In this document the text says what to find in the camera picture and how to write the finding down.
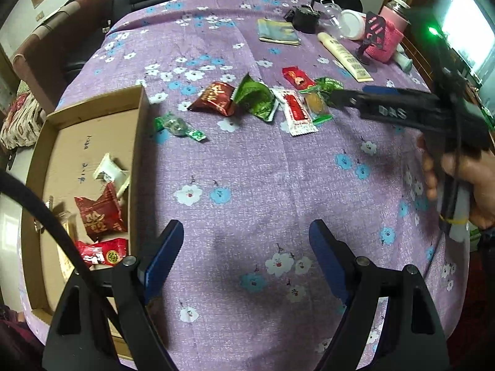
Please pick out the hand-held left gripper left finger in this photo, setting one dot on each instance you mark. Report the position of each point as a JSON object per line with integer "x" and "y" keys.
{"x": 166, "y": 255}

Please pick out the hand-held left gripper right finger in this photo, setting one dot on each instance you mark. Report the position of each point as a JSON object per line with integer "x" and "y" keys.
{"x": 328, "y": 262}

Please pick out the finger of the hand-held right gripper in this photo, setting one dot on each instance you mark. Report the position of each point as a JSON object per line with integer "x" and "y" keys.
{"x": 383, "y": 90}
{"x": 346, "y": 99}

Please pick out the clear packet with green ends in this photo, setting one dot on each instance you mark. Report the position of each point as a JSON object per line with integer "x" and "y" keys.
{"x": 318, "y": 104}

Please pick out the long white and red packet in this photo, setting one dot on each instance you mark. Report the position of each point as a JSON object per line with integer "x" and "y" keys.
{"x": 296, "y": 110}

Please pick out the red packet with figure print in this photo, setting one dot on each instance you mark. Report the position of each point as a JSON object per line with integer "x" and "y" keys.
{"x": 298, "y": 78}

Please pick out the red packet with round emblem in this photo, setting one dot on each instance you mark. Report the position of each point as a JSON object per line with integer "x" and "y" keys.
{"x": 104, "y": 253}

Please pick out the dark red snack packet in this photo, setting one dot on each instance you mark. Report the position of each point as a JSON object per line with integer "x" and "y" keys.
{"x": 214, "y": 98}
{"x": 98, "y": 214}

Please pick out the beige cracker packet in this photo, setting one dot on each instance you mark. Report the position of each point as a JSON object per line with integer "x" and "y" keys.
{"x": 72, "y": 225}

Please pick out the white and green snack packet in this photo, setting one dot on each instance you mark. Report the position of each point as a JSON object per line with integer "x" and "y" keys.
{"x": 110, "y": 170}

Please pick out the green candy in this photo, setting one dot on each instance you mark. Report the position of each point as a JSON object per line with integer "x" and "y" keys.
{"x": 176, "y": 125}

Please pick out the shallow cardboard box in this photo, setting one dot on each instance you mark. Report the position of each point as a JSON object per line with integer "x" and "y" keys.
{"x": 77, "y": 150}

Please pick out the person's right hand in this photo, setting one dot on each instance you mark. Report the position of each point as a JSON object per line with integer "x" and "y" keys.
{"x": 479, "y": 185}

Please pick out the pale green sock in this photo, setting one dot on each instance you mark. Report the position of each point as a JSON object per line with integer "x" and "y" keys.
{"x": 404, "y": 58}

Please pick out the cream squeeze tube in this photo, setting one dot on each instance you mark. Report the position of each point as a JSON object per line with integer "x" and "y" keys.
{"x": 346, "y": 58}

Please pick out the flask in pink knitted sleeve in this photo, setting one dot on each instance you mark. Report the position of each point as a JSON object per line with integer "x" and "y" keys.
{"x": 392, "y": 34}

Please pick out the clear glass jar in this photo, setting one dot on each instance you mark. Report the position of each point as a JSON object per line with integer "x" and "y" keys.
{"x": 331, "y": 13}

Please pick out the small black device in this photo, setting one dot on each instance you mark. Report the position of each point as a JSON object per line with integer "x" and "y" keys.
{"x": 305, "y": 19}

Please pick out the green booklet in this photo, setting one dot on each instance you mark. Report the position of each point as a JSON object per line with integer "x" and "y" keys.
{"x": 279, "y": 31}

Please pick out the television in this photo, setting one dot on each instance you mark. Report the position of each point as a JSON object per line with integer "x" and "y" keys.
{"x": 470, "y": 27}

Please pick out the purple floral tablecloth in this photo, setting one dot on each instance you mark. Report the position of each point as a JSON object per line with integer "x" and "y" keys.
{"x": 251, "y": 185}

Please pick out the person's dark clothing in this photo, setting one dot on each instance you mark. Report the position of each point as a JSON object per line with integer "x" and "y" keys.
{"x": 15, "y": 340}

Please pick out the patterned blanket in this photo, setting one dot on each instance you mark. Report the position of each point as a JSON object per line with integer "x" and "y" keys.
{"x": 21, "y": 121}

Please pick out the brown sofa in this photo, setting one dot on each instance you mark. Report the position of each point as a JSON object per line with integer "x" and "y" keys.
{"x": 58, "y": 46}

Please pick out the wall socket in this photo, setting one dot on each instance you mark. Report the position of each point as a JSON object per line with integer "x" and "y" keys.
{"x": 39, "y": 16}

